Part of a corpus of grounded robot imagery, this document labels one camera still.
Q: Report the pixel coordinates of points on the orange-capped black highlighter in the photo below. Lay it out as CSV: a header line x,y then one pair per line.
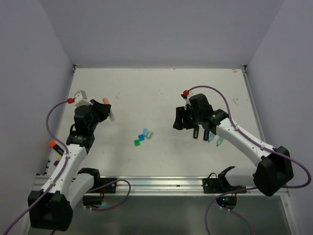
x,y
56,147

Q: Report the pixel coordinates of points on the green translucent pen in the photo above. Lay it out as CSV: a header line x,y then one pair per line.
x,y
219,141

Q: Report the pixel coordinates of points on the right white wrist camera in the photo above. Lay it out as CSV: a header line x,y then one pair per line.
x,y
187,97

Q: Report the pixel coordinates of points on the light blue pen cap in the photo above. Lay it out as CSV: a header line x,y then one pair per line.
x,y
145,132

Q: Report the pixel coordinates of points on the blue-capped black highlighter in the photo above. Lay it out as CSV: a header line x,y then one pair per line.
x,y
206,135

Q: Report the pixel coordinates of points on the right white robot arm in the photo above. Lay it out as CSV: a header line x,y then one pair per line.
x,y
270,171

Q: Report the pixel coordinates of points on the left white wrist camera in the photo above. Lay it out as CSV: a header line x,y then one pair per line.
x,y
80,99

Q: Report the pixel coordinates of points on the aluminium front rail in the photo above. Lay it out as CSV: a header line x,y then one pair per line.
x,y
163,186

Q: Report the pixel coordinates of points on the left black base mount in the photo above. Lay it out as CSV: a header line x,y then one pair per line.
x,y
94,197

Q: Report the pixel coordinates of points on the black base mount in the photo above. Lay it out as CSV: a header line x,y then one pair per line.
x,y
215,184
94,197

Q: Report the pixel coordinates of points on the green highlighter cap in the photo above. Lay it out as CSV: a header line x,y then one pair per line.
x,y
137,142

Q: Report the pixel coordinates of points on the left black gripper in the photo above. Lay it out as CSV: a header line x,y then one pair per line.
x,y
103,109

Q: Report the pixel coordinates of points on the blue translucent pen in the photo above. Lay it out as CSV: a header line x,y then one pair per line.
x,y
211,137

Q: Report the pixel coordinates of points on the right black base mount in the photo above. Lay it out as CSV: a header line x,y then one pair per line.
x,y
215,184

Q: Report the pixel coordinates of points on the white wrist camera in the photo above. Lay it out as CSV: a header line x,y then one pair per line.
x,y
187,97
80,99

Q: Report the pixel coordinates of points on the green-capped black highlighter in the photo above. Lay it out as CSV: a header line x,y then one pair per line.
x,y
196,132

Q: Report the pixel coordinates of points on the light green pen cap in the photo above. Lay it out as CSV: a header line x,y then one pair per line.
x,y
149,135

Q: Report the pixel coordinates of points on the blue highlighter cap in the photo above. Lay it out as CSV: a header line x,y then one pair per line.
x,y
141,137

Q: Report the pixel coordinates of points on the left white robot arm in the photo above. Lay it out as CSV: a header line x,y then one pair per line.
x,y
51,207

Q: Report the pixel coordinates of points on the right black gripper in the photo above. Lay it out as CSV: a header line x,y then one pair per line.
x,y
181,112

